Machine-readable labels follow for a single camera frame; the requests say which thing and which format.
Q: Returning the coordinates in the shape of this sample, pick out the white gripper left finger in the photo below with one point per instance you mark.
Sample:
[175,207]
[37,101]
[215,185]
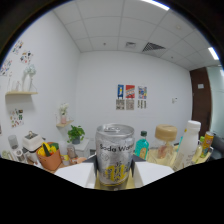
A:
[80,175]

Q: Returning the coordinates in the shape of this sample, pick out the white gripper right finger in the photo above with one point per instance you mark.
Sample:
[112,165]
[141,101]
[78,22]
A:
[151,171]

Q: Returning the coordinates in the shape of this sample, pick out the silver soda water can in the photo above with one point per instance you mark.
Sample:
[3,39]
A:
[115,156]

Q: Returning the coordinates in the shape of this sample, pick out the white low cabinet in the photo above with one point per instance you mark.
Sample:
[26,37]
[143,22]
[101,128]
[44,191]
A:
[82,150]

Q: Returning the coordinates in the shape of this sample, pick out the small teal green bottle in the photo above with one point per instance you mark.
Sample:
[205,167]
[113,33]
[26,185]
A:
[142,146]

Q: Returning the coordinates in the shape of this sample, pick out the clear jar with cork lid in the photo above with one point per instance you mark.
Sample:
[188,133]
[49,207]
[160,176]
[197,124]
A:
[165,143]

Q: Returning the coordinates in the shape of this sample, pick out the green potted plant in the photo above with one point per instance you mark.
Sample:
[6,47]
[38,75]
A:
[76,133]

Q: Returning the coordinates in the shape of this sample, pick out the large white milk bottle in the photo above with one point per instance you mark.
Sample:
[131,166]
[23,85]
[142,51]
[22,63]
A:
[188,146]

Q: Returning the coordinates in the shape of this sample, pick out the clear bottle with green cap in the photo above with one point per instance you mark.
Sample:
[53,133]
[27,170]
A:
[200,150]

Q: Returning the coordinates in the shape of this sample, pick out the white kitchen appliance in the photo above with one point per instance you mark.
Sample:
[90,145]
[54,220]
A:
[32,141]

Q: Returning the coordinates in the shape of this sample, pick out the pink vase with flowers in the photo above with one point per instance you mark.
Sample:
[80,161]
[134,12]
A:
[63,115]

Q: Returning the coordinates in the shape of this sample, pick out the picture frames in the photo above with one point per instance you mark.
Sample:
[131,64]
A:
[17,150]

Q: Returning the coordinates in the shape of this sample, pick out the brown door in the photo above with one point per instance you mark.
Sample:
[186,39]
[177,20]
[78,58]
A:
[201,100]

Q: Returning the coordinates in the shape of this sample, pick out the white vase with flowers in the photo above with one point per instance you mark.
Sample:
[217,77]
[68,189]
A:
[30,75]

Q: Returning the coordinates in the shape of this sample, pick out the ceiling air vent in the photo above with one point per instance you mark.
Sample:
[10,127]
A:
[154,47]

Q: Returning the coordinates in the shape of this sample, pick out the square ceiling fixture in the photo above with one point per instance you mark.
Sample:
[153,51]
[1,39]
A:
[130,44]

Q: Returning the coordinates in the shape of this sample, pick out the small wooden wall shelf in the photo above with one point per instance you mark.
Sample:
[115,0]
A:
[65,124]

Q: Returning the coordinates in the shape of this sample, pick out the grey printed wall sheet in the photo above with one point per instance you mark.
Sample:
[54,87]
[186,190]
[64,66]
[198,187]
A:
[142,104]
[130,104]
[120,104]

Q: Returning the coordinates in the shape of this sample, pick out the multicolour wall poster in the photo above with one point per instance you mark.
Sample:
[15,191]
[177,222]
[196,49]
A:
[142,92]

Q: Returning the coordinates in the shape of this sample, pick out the red wall poster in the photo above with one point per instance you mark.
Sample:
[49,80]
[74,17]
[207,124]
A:
[130,91]

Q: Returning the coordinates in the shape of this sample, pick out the colourful wall stickers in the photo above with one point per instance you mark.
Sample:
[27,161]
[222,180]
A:
[16,117]

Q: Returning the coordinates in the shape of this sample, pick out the blue wall poster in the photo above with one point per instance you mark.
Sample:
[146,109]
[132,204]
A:
[120,91]

